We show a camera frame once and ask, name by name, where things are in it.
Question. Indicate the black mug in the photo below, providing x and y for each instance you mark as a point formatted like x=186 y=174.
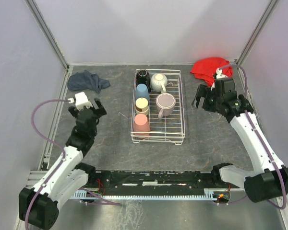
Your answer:
x=143 y=77

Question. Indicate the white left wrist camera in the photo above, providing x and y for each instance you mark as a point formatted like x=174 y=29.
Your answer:
x=80 y=101

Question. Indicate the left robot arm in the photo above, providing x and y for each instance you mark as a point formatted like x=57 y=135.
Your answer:
x=39 y=206

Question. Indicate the white slotted cable duct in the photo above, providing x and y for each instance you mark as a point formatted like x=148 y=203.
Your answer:
x=209 y=195

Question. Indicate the pink plastic cup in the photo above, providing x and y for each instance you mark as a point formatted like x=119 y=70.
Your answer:
x=141 y=125

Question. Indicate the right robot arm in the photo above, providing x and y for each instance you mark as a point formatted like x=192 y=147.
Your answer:
x=269 y=177

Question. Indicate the lilac ceramic mug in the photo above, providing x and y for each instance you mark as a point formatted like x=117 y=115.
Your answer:
x=165 y=103

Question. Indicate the red cloth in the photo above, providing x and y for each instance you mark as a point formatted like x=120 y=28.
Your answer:
x=204 y=69

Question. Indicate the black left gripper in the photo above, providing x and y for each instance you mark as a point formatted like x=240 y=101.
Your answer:
x=87 y=110

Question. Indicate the white wire dish rack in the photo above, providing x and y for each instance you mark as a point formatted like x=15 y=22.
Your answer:
x=170 y=128

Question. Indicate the blue plastic cup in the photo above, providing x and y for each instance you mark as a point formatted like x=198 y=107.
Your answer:
x=141 y=91

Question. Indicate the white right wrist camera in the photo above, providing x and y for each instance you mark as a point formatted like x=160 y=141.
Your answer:
x=218 y=75

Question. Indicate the cream ceramic mug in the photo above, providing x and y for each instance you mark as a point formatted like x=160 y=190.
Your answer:
x=159 y=82

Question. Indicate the dark blue cloth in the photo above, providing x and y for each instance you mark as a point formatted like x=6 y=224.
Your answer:
x=87 y=81

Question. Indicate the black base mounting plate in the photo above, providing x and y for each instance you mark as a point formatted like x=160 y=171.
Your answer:
x=155 y=182

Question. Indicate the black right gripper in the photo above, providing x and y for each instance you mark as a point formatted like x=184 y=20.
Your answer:
x=208 y=98

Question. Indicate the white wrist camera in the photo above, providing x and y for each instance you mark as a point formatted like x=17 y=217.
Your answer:
x=218 y=75
x=80 y=101

